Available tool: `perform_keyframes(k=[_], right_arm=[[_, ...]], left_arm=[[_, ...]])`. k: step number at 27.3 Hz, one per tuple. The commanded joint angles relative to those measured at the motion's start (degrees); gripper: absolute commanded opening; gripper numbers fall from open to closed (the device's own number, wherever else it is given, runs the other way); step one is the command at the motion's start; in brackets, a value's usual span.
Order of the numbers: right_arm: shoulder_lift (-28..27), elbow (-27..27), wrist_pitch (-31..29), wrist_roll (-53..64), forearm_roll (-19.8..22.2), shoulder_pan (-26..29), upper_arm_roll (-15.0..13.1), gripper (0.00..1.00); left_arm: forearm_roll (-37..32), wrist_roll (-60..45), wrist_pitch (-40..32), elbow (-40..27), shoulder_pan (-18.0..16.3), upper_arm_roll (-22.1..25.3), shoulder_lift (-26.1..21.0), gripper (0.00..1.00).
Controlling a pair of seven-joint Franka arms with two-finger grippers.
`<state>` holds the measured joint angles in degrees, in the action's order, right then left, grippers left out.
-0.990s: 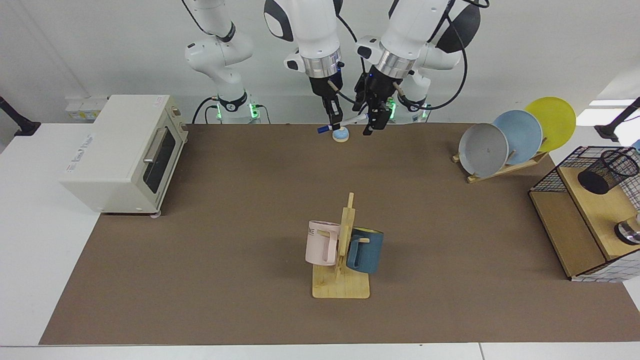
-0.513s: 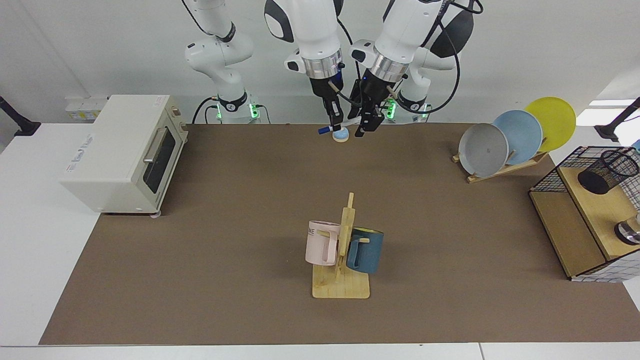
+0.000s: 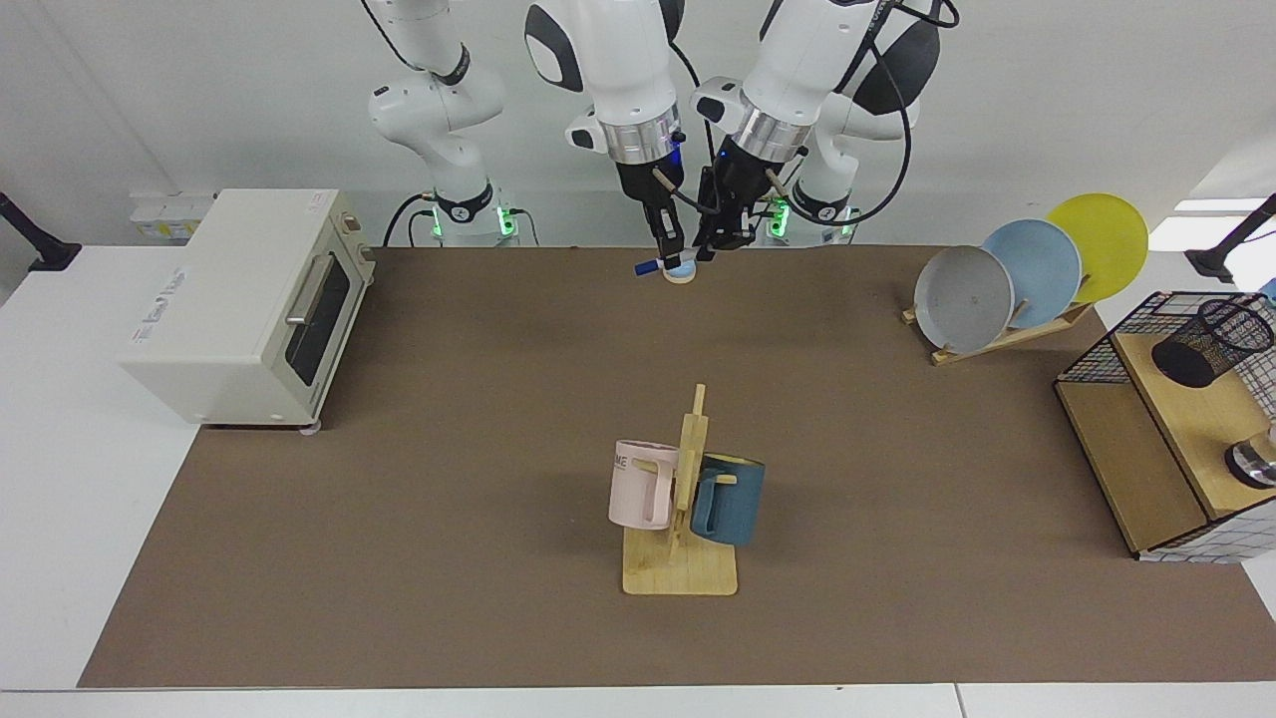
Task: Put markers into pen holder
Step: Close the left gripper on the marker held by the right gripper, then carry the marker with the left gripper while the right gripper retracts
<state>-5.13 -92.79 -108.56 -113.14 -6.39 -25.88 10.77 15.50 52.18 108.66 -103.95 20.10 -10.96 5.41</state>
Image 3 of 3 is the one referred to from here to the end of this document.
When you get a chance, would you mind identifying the dark teal mug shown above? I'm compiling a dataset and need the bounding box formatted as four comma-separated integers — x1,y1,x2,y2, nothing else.
690,454,767,547

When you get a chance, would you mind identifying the black base cable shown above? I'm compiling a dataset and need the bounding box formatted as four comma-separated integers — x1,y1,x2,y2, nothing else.
382,194,440,247

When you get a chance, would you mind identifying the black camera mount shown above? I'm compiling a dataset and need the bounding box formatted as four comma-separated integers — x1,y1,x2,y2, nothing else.
0,191,83,272
1184,194,1276,283

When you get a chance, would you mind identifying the wooden plate rack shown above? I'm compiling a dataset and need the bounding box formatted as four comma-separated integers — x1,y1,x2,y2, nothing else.
902,299,1095,367

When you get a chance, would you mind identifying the light blue plate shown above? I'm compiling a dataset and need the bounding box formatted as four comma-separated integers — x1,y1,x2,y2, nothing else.
982,218,1083,330

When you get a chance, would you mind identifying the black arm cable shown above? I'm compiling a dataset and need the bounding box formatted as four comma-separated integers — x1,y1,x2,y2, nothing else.
653,40,721,214
763,0,960,228

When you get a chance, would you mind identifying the grey plate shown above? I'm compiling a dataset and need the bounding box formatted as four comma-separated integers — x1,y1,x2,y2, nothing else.
913,245,1016,355

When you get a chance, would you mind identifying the wooden cup stand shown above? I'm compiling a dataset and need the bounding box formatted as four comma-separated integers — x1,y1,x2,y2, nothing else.
622,383,740,597

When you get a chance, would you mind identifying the yellow plate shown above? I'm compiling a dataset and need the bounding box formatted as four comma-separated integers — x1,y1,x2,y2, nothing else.
1047,193,1149,305

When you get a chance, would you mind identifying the pink mug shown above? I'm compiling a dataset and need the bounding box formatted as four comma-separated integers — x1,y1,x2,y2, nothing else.
608,439,681,532

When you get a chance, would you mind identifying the pale toaster oven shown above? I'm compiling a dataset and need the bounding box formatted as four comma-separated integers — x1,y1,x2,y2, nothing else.
118,188,377,432

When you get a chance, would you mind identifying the wire basket with wooden floor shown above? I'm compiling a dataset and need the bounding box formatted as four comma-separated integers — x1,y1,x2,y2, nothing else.
1055,290,1276,564

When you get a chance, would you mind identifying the glass lid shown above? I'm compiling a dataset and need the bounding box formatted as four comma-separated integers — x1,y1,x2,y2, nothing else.
1225,424,1276,490

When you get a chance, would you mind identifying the brown table cloth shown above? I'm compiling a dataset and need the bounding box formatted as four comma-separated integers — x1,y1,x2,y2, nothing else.
78,246,1276,689

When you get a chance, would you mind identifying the black mesh pen holder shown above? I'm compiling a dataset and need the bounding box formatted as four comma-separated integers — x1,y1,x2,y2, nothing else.
1151,296,1276,389

